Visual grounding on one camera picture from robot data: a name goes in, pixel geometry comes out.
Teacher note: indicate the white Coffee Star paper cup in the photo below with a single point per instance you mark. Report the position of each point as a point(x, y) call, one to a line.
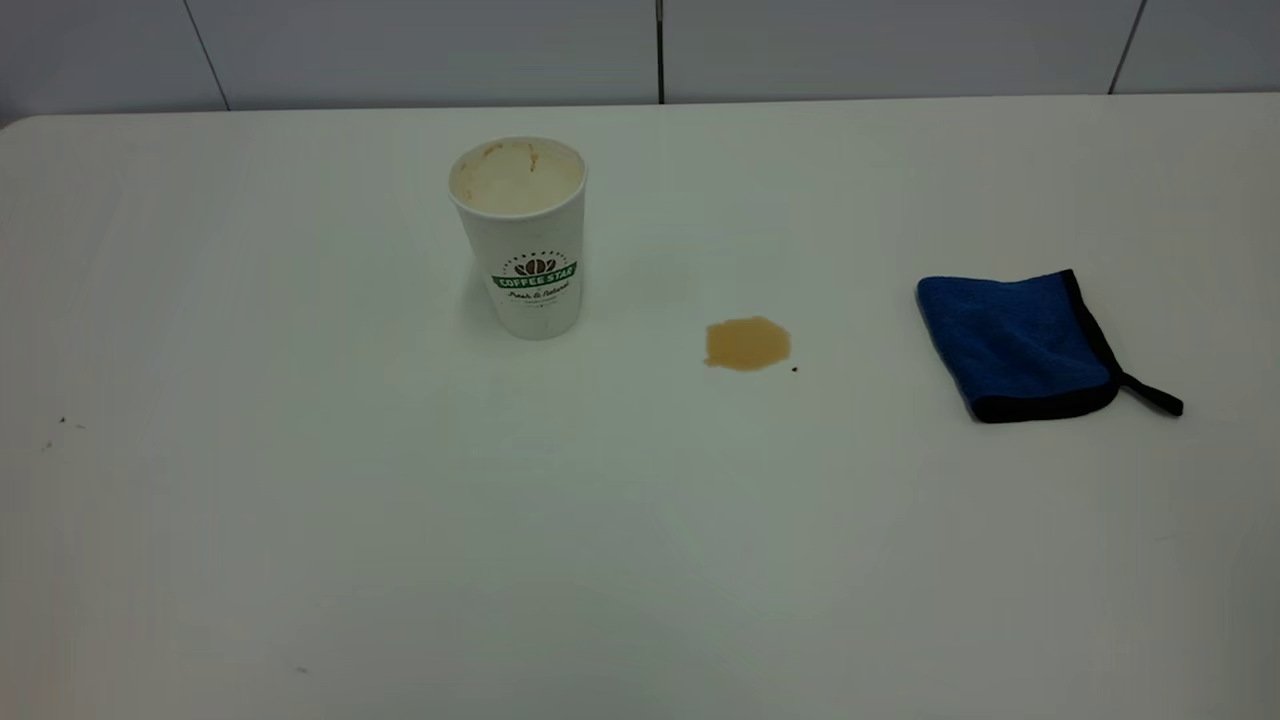
point(525, 260)

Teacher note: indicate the blue cloth with black trim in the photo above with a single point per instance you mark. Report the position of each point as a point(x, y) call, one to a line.
point(1010, 345)

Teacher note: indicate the brown coffee spill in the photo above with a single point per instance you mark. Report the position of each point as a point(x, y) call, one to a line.
point(747, 343)

